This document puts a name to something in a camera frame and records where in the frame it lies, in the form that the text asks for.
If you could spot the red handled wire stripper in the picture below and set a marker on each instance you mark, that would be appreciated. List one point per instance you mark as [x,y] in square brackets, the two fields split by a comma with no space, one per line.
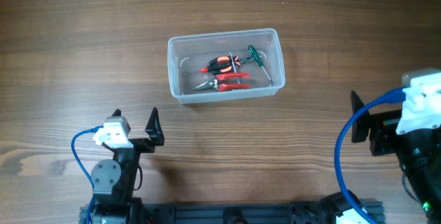
[221,82]

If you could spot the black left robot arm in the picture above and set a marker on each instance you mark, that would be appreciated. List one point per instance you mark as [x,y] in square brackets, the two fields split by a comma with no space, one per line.
[113,180]

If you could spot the red black screwdriver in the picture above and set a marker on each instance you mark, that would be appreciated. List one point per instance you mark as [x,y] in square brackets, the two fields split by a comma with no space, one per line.
[200,71]

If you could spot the silver combination wrench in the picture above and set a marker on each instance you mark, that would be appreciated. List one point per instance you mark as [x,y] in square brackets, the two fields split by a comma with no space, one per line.
[233,65]

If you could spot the clear plastic container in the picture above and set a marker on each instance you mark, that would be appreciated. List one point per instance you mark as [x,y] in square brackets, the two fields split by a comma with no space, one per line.
[193,52]

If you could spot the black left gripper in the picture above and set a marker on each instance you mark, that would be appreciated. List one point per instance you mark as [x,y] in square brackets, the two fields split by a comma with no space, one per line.
[154,129]

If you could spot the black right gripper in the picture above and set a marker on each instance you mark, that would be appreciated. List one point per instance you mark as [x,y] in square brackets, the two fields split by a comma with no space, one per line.
[384,124]

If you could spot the orange black needle-nose pliers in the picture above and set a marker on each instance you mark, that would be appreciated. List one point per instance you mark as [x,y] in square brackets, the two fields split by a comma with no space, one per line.
[221,65]

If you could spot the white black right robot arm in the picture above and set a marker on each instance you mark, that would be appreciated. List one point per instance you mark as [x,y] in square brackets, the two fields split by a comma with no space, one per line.
[418,154]

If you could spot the green handled screwdriver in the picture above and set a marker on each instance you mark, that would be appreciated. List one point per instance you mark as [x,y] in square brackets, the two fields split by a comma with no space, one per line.
[255,56]

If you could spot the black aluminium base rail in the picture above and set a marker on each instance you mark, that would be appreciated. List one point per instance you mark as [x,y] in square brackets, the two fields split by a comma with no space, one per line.
[308,212]

